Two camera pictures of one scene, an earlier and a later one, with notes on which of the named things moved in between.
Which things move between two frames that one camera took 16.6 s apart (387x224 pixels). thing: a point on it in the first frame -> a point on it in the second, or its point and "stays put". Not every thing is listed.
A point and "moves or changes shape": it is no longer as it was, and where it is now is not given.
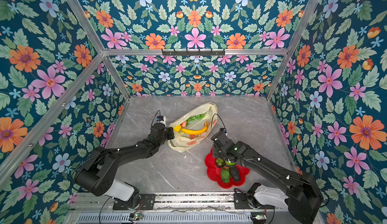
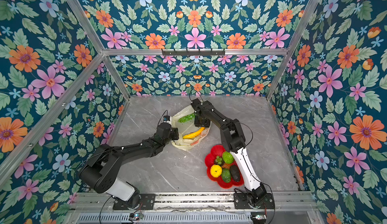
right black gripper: [214, 151] -> [207, 124]
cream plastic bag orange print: [182, 142] moves or changes shape
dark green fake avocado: [225, 175] stays put
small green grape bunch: [220, 162] stays put
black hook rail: [193, 53] stays put
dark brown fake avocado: [235, 173] stays put
